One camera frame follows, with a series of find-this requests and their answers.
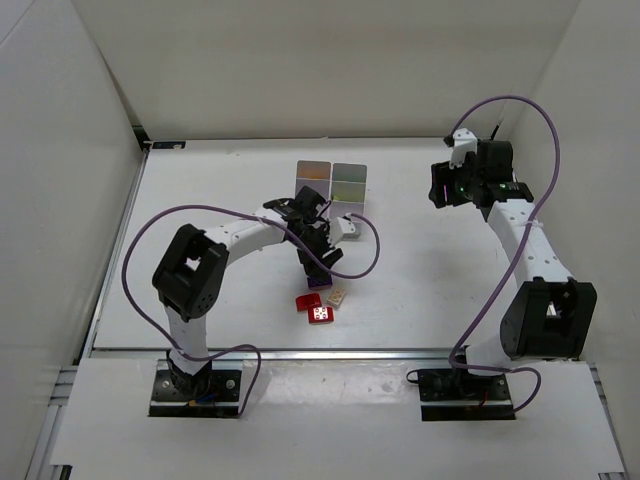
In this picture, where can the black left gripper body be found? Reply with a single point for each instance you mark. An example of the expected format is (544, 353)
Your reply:
(320, 255)

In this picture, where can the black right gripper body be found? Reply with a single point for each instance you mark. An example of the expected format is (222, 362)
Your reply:
(441, 185)

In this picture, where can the purple lego brick with holes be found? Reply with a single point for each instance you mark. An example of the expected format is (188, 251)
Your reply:
(314, 283)

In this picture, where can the tan lego brick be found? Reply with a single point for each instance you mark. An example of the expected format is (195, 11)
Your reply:
(336, 297)

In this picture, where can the red lego brick with dots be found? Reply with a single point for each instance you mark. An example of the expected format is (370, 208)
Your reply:
(320, 315)

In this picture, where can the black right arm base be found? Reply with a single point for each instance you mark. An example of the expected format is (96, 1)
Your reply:
(447, 394)

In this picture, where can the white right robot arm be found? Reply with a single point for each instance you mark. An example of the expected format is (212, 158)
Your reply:
(551, 312)

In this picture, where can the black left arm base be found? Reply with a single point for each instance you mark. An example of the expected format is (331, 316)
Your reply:
(213, 394)

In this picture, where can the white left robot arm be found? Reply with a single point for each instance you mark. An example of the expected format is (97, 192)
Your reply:
(189, 276)

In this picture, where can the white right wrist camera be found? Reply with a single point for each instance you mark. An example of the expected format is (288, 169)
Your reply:
(460, 142)

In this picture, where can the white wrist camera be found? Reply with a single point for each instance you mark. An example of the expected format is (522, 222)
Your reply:
(460, 142)
(343, 228)

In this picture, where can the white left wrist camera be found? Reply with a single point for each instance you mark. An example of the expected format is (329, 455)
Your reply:
(343, 228)

